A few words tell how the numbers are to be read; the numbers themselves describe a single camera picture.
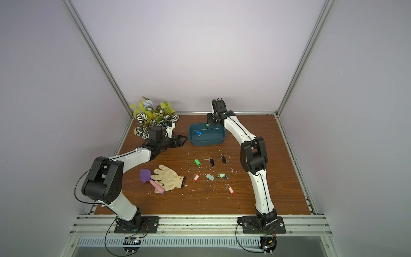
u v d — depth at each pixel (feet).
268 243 2.29
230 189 2.75
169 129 2.78
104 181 1.53
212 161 3.11
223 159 3.12
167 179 2.87
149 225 2.39
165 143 2.63
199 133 3.60
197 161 3.12
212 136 3.38
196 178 2.87
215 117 2.45
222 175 2.94
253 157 1.90
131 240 2.35
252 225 2.39
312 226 2.43
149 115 2.85
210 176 2.92
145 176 2.87
